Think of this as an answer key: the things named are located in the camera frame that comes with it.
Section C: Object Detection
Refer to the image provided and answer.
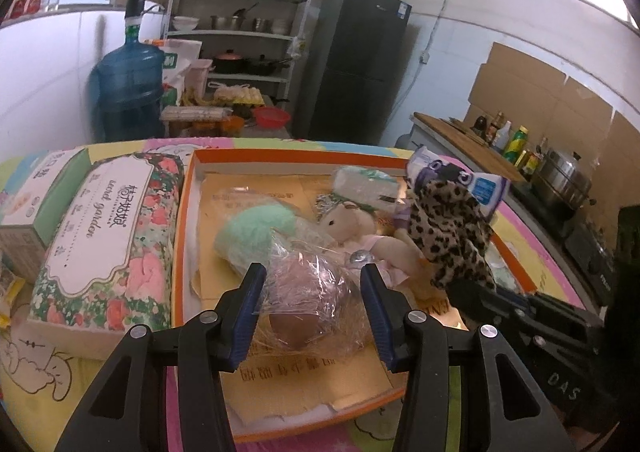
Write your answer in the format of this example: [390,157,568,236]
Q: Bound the green puff ball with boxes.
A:
[214,205,302,269]

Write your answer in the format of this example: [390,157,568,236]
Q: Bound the steel cups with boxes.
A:
[252,16,294,34]

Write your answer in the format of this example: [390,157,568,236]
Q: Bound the red plastic bowl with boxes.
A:
[251,106,292,129]

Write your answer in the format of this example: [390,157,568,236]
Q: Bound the green tissue box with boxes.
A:
[0,147,94,284]

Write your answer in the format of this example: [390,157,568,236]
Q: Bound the green bottle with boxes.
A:
[505,126,530,164]

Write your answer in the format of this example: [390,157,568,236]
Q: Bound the yellow snack packet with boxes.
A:
[0,264,27,329]

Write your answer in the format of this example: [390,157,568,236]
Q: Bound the cardboard wall sheet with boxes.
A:
[466,42,640,234]

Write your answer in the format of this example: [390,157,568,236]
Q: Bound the steel steamer pot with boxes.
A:
[530,147,597,211]

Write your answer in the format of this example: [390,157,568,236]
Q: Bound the leopard print plush toy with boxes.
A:
[406,179,499,291]

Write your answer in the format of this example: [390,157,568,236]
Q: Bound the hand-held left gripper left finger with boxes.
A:
[52,262,268,452]

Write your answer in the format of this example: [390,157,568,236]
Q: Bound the plush bunny toy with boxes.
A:
[315,199,437,291]

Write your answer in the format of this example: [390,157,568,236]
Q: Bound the pink puff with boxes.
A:
[254,237,382,359]

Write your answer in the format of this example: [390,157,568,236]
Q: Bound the red cooking pot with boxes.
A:
[214,50,246,74]

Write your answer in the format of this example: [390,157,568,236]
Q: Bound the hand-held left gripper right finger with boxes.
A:
[360,263,576,452]

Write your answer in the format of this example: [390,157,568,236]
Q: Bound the orange cardboard box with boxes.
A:
[170,147,542,444]

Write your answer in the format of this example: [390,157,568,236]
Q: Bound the blue water jug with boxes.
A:
[89,22,169,143]

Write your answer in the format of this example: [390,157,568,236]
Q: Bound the bananas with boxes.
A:
[180,90,216,108]

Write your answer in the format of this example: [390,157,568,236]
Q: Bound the black wok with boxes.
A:
[245,55,294,77]

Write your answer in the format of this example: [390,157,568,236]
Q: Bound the white green flour bag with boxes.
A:
[160,38,204,106]

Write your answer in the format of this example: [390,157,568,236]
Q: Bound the clear plastic food container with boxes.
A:
[161,105,246,138]

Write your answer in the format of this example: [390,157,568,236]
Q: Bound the floral tissue pack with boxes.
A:
[25,152,186,361]

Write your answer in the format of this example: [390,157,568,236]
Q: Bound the black water pump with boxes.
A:
[124,0,166,26]

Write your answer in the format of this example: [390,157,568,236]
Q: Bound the pink bag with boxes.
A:
[182,59,214,101]

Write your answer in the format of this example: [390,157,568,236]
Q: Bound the white green tissue packet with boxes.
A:
[332,165,406,206]

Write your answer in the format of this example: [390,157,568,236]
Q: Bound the wooden top counter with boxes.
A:
[409,111,532,184]

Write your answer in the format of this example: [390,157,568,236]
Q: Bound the black refrigerator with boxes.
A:
[306,0,414,146]

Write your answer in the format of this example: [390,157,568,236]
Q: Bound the black gas stove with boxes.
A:
[510,181,617,284]

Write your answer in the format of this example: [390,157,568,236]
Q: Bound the grey metal shelf rack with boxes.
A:
[162,0,324,112]

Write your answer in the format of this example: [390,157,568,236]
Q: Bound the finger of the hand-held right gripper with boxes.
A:
[446,279,539,329]

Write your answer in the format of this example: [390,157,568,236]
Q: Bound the white blue tissue packet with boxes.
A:
[406,145,512,221]

